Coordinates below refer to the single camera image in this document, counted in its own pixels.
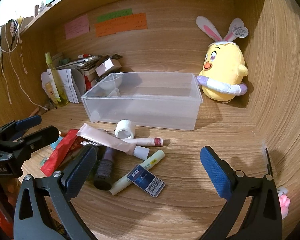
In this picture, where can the white printed carton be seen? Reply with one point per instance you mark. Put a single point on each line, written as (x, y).
(47, 85)

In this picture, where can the orange sticky note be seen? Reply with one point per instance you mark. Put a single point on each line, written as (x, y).
(120, 26)

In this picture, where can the pink sticky note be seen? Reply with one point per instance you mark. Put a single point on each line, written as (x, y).
(77, 26)

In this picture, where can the red book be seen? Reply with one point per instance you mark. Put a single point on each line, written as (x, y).
(90, 80)

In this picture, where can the pale green lip balm stick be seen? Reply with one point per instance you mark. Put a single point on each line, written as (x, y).
(140, 172)

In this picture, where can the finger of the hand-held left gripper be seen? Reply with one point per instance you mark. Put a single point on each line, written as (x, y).
(30, 122)
(42, 136)

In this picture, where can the silver hair clip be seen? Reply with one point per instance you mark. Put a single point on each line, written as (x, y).
(90, 143)

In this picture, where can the yellow-green spray bottle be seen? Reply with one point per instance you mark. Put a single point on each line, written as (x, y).
(55, 85)

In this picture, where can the white lip tube red cap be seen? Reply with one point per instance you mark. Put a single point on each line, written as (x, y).
(145, 142)

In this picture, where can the pink cream tube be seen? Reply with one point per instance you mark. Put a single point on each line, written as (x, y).
(102, 137)

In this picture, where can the small cardboard box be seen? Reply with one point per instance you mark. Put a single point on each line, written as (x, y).
(107, 66)

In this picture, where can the red-capped marker pen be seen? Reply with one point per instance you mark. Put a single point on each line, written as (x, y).
(86, 55)

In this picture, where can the teal small roll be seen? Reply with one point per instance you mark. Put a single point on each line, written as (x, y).
(55, 145)

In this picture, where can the blue card packet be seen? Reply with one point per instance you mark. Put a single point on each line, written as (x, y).
(146, 181)

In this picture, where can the dark purple bottle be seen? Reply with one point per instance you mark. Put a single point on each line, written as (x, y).
(105, 170)

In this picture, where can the white tape roll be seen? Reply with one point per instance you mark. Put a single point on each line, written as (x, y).
(125, 129)

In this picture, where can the white bowl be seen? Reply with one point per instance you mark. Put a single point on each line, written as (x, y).
(108, 82)

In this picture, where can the yellow chick plush toy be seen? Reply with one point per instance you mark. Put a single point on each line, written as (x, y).
(222, 65)

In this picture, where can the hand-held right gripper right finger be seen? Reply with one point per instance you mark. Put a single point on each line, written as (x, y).
(215, 170)

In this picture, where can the red foil packet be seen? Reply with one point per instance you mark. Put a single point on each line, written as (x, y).
(60, 152)

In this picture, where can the green sticky note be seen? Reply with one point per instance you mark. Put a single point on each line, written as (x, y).
(113, 15)

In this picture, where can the clear plastic storage box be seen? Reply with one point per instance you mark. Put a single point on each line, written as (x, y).
(140, 105)

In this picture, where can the pink flower toy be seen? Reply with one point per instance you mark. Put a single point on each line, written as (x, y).
(283, 202)

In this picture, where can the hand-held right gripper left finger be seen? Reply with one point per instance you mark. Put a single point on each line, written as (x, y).
(82, 170)

